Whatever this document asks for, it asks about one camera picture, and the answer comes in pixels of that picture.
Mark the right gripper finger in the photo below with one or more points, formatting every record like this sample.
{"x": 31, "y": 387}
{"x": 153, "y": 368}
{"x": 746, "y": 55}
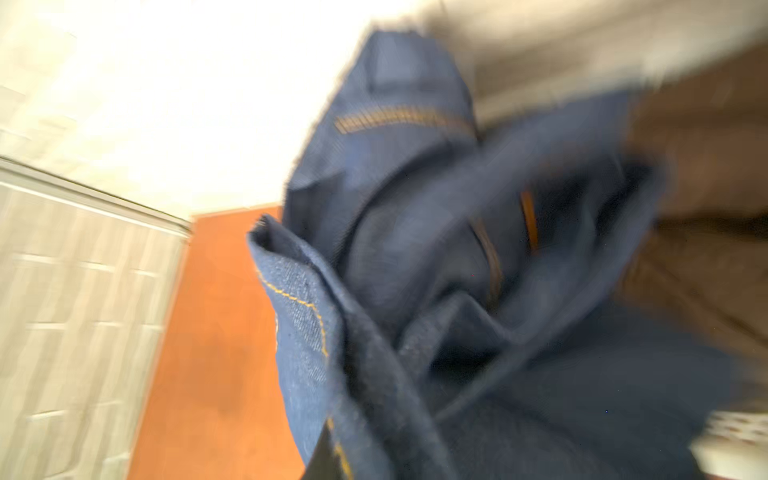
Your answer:
{"x": 328, "y": 461}

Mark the blue denim jeans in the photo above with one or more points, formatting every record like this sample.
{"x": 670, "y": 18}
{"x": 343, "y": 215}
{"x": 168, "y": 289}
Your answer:
{"x": 444, "y": 298}

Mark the brown trousers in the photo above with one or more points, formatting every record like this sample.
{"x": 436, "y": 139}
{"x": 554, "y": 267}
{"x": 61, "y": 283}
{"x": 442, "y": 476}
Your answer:
{"x": 707, "y": 259}

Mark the white plastic laundry basket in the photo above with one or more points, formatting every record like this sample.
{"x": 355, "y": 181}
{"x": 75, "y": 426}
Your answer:
{"x": 733, "y": 446}

